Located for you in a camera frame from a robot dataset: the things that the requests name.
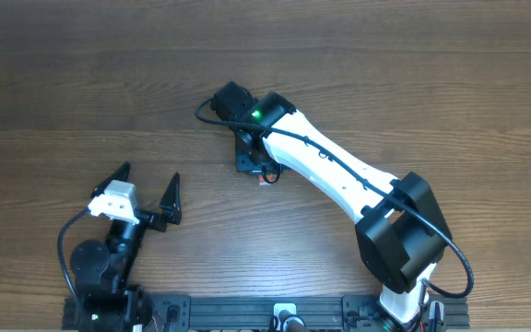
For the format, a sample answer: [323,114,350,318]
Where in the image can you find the mounting rail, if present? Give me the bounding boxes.
[61,293,472,332]

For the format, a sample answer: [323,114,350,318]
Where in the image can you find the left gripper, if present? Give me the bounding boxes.
[90,160,183,233]

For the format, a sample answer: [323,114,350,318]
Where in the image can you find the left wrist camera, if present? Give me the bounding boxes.
[87,179,138,226]

